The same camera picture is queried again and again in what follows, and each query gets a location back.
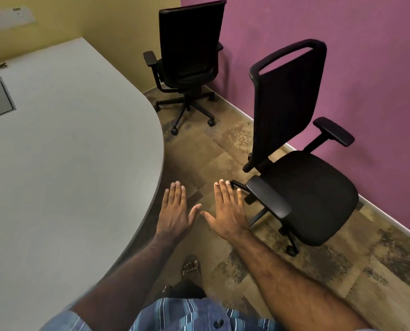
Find person's right hand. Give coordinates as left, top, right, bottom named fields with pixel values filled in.
left=200, top=179, right=250, bottom=241

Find person's left hand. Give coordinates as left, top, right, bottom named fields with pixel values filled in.
left=156, top=181, right=203, bottom=242

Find person's right forearm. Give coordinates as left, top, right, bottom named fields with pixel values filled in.
left=226, top=228, right=376, bottom=331

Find person's left forearm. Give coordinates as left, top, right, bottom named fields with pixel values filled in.
left=70, top=232, right=188, bottom=331

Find brown sandal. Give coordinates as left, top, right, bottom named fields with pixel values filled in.
left=182, top=255, right=202, bottom=286

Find dark trousers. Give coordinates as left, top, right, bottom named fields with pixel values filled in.
left=153, top=279, right=207, bottom=301

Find blue striped shirt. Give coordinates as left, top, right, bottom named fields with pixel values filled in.
left=40, top=296, right=278, bottom=331

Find black office chair solid backrest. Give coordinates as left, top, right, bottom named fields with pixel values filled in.
left=143, top=0, right=227, bottom=136

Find black office chair handle backrest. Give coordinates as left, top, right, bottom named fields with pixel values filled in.
left=231, top=39, right=359, bottom=258

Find white wall socket plate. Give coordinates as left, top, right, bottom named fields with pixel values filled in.
left=0, top=6, right=37, bottom=31

